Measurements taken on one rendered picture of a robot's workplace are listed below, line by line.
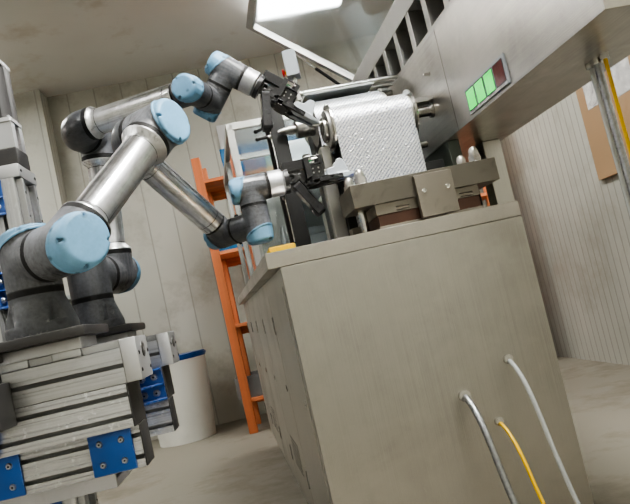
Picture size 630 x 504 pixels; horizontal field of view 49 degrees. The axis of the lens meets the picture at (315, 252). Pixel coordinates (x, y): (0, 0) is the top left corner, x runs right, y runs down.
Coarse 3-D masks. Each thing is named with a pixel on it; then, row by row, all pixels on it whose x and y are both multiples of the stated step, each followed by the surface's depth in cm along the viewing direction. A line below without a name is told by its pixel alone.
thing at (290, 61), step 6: (282, 54) 259; (288, 54) 259; (294, 54) 259; (288, 60) 259; (294, 60) 259; (288, 66) 259; (294, 66) 259; (282, 72) 261; (288, 72) 259; (294, 72) 259; (288, 78) 262; (300, 78) 265
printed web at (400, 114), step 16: (352, 96) 228; (368, 96) 227; (400, 96) 204; (320, 112) 223; (336, 112) 200; (352, 112) 200; (368, 112) 200; (384, 112) 201; (400, 112) 201; (336, 128) 198; (352, 128) 199; (368, 128) 200; (384, 128) 200
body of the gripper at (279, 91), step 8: (264, 80) 201; (272, 80) 201; (280, 80) 201; (288, 80) 200; (256, 88) 199; (264, 88) 201; (272, 88) 201; (280, 88) 199; (288, 88) 201; (296, 88) 200; (256, 96) 203; (272, 96) 201; (280, 96) 199; (288, 96) 201; (296, 96) 201; (272, 104) 201; (280, 104) 199; (280, 112) 205; (288, 112) 204
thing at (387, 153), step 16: (400, 128) 201; (416, 128) 202; (352, 144) 198; (368, 144) 199; (384, 144) 200; (400, 144) 200; (416, 144) 201; (352, 160) 198; (368, 160) 199; (384, 160) 199; (400, 160) 200; (416, 160) 201; (368, 176) 198; (384, 176) 199
